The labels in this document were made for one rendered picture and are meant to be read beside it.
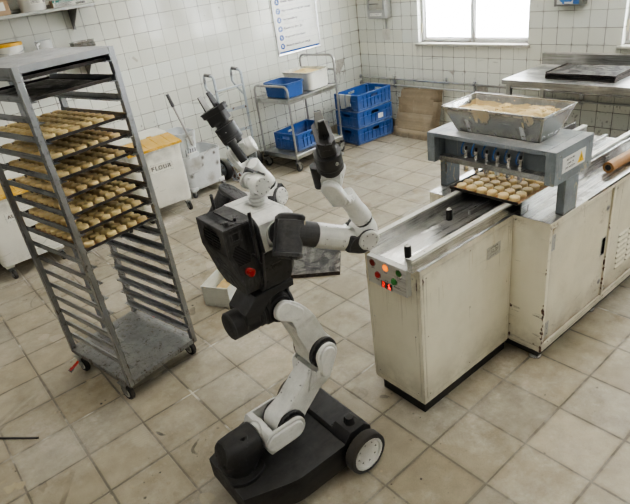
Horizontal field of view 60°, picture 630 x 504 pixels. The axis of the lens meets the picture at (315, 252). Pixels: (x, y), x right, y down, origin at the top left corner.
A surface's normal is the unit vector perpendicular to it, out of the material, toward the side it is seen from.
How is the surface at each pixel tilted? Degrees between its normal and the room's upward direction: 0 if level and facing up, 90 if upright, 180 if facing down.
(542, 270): 90
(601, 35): 90
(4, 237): 92
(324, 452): 0
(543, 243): 90
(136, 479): 0
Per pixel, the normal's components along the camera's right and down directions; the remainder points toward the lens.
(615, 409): -0.13, -0.87
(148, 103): 0.64, 0.29
